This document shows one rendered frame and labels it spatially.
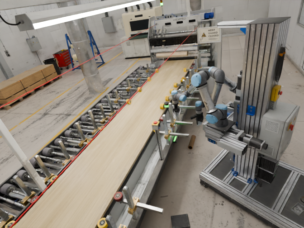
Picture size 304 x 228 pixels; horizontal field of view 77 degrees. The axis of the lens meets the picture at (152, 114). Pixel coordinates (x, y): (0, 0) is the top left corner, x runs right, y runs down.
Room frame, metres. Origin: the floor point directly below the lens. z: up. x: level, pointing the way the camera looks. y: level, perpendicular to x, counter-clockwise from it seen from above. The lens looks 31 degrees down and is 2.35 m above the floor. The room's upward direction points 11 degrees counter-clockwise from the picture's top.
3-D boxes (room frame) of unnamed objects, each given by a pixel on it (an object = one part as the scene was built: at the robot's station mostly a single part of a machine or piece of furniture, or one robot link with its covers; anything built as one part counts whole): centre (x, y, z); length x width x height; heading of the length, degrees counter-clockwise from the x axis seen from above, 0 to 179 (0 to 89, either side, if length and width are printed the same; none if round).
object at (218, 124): (1.70, -0.73, 1.09); 0.15 x 0.15 x 0.10
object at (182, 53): (4.71, -0.94, 1.05); 1.43 x 0.12 x 0.12; 63
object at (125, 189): (1.02, 0.32, 0.88); 0.03 x 0.03 x 0.48; 63
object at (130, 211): (1.04, 0.31, 0.84); 0.13 x 0.06 x 0.05; 153
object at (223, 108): (1.70, -0.73, 1.21); 0.13 x 0.12 x 0.14; 126
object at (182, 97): (1.99, -0.38, 1.30); 0.11 x 0.11 x 0.08; 36
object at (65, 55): (9.83, 3.73, 0.41); 0.76 x 0.48 x 0.81; 164
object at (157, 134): (1.68, -0.02, 0.93); 0.05 x 0.04 x 0.45; 153
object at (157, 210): (1.04, 0.26, 0.84); 0.43 x 0.03 x 0.04; 63
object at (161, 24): (4.96, -1.07, 0.95); 1.65 x 0.70 x 1.90; 63
